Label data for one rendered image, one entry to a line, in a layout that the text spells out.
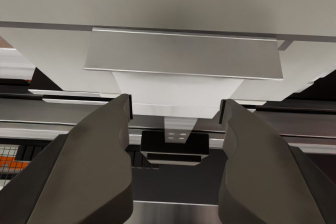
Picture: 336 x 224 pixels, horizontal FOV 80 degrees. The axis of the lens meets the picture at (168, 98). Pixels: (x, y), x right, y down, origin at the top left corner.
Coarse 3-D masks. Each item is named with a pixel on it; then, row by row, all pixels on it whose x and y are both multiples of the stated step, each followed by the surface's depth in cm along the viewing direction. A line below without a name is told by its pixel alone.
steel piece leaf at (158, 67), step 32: (96, 32) 9; (128, 32) 9; (160, 32) 9; (96, 64) 9; (128, 64) 9; (160, 64) 9; (192, 64) 9; (224, 64) 9; (256, 64) 9; (160, 96) 16; (192, 96) 16; (224, 96) 16
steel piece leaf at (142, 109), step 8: (136, 104) 18; (144, 104) 18; (152, 104) 18; (160, 104) 18; (136, 112) 21; (144, 112) 21; (152, 112) 20; (160, 112) 20; (168, 112) 20; (176, 112) 20; (184, 112) 20; (192, 112) 20; (200, 112) 20; (208, 112) 20; (216, 112) 19
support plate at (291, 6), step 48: (0, 0) 8; (48, 0) 8; (96, 0) 8; (144, 0) 8; (192, 0) 8; (240, 0) 8; (288, 0) 7; (48, 48) 11; (288, 48) 10; (240, 96) 16
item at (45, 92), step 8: (40, 72) 18; (32, 80) 17; (40, 80) 17; (48, 80) 17; (32, 88) 17; (40, 88) 17; (48, 88) 17; (56, 88) 17; (48, 96) 19; (56, 96) 19; (64, 96) 19; (72, 96) 19; (80, 96) 19; (88, 96) 19; (96, 96) 18; (96, 104) 20; (240, 104) 19; (248, 104) 19
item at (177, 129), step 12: (168, 120) 22; (180, 120) 22; (192, 120) 21; (144, 132) 36; (156, 132) 36; (168, 132) 28; (180, 132) 27; (144, 144) 35; (156, 144) 35; (168, 144) 35; (180, 144) 35; (192, 144) 35; (204, 144) 35; (156, 156) 35; (168, 156) 35; (180, 156) 35; (192, 156) 35; (204, 156) 36
